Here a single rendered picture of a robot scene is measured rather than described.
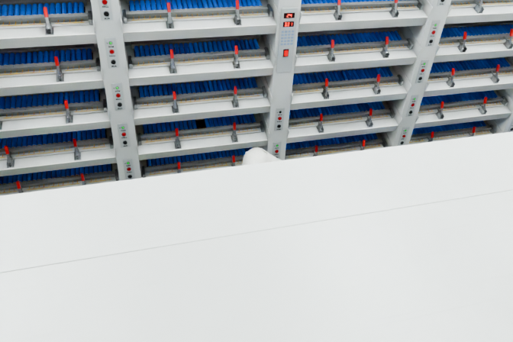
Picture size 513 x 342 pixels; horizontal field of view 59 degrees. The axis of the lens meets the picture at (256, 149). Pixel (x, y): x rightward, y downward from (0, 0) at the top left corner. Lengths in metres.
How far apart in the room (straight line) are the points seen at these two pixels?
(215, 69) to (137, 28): 0.36
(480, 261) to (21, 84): 1.69
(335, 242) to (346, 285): 0.07
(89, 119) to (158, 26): 0.49
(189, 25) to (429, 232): 1.40
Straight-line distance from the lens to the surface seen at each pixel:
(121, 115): 1.99
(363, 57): 2.17
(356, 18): 2.07
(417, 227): 0.66
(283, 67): 2.00
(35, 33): 1.87
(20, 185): 2.26
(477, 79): 2.65
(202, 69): 1.94
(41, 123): 2.05
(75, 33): 1.85
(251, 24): 1.90
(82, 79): 1.93
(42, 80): 1.95
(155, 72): 1.92
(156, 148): 2.12
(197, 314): 0.52
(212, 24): 1.88
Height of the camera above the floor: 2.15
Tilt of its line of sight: 36 degrees down
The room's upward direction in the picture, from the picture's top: 3 degrees clockwise
